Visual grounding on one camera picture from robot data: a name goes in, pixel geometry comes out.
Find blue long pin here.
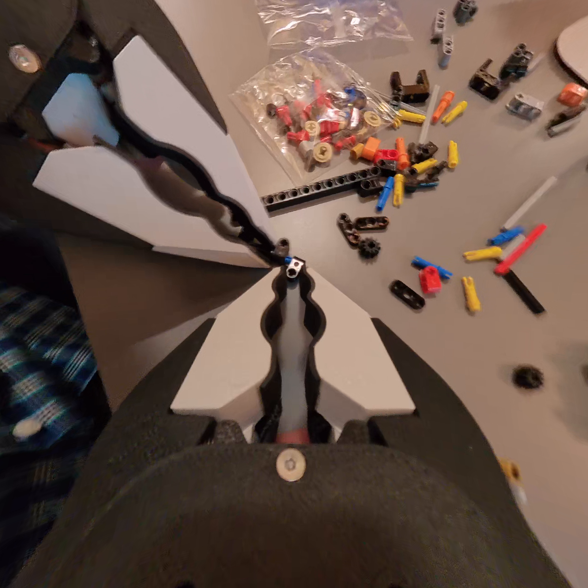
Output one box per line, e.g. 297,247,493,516
376,175,396,212
487,225,525,246
411,255,454,280

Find light grey connector block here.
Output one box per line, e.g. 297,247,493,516
506,93,545,121

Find black bracket piece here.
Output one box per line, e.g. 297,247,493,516
389,68,432,104
468,58,504,100

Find black perpendicular connector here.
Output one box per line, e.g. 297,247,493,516
498,43,535,79

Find long light grey axle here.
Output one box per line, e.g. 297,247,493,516
500,175,558,232

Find pale rounded board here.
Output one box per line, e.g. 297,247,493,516
555,16,588,85

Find long black axle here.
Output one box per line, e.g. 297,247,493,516
505,268,546,316

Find black axle with blue pins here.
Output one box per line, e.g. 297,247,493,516
257,239,296,266

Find medium light grey axle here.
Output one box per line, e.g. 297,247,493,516
418,84,441,144

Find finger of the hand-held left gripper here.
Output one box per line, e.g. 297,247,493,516
41,36,276,258
33,141,273,268

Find black grey connector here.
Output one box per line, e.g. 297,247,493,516
545,104,588,138

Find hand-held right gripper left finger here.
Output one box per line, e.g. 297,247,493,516
170,270,288,442

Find empty clear plastic bag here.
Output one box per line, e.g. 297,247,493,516
255,0,414,49

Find small orange curved piece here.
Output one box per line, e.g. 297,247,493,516
557,83,588,107

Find red axle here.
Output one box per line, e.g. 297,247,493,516
493,223,548,276

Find red axle connector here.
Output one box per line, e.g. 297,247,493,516
417,266,443,295

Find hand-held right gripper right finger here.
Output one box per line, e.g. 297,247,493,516
300,269,416,444

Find long black beam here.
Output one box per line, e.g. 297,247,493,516
260,166,385,213

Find blue plaid shirt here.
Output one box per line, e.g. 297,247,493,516
0,276,113,588

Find cluster of black connectors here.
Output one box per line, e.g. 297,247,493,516
357,141,448,198

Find black two-hole liftarm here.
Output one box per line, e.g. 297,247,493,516
389,279,426,311

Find clear bag of small parts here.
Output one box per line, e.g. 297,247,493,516
230,48,400,184

